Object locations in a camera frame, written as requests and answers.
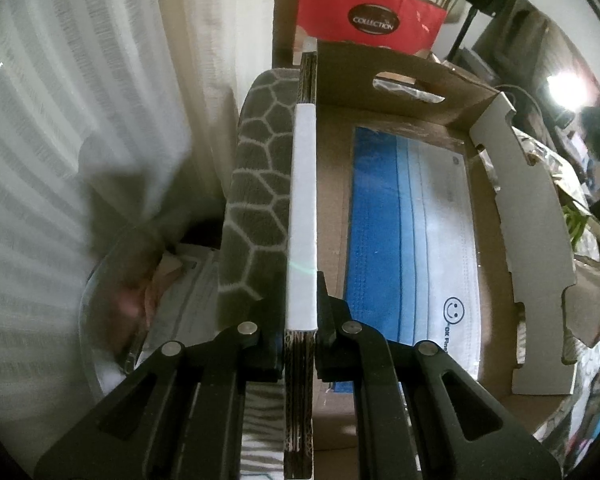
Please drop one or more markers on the blue face mask packet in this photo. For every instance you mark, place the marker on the blue face mask packet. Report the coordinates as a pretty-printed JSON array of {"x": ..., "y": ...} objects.
[{"x": 410, "y": 240}]

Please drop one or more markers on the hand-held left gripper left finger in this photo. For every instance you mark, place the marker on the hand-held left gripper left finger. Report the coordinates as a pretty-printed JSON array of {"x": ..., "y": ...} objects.
[{"x": 267, "y": 357}]

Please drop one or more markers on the tall brown carton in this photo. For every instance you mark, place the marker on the tall brown carton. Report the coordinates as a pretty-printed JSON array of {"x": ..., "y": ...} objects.
[{"x": 284, "y": 10}]

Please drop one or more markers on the zebra striped cloth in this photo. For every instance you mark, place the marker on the zebra striped cloth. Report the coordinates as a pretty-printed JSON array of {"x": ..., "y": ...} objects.
[{"x": 262, "y": 425}]

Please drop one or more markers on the white curtain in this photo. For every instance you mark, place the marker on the white curtain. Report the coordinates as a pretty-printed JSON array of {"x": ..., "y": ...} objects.
[{"x": 80, "y": 100}]

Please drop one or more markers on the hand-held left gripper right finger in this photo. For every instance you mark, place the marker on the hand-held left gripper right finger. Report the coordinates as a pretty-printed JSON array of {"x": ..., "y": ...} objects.
[{"x": 324, "y": 330}]

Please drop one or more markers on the brown cardboard box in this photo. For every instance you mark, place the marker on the brown cardboard box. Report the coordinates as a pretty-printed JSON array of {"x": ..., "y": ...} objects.
[{"x": 335, "y": 200}]

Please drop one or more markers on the red gift bag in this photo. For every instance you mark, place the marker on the red gift bag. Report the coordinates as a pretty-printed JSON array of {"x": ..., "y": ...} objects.
[{"x": 340, "y": 5}]

